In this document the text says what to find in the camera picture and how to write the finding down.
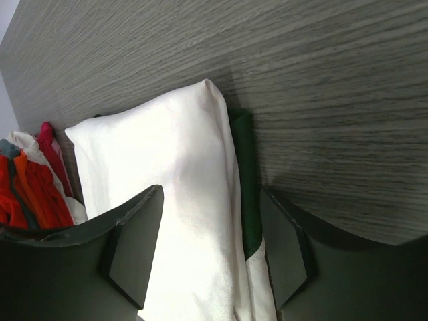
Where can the white and green raglan t-shirt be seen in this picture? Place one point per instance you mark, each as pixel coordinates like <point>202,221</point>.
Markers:
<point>181,141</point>

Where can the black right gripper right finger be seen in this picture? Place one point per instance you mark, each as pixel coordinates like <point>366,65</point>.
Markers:
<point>321,272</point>

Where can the folded red t-shirt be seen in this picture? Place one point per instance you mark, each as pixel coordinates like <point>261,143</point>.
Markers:
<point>11,210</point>

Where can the folded orange t-shirt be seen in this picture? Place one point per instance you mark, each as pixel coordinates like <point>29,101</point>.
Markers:
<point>37,181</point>

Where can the folded white grey t-shirt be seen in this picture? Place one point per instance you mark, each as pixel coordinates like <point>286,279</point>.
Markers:
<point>28,144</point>

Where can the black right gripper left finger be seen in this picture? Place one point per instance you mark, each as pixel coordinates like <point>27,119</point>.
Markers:
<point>97,270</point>

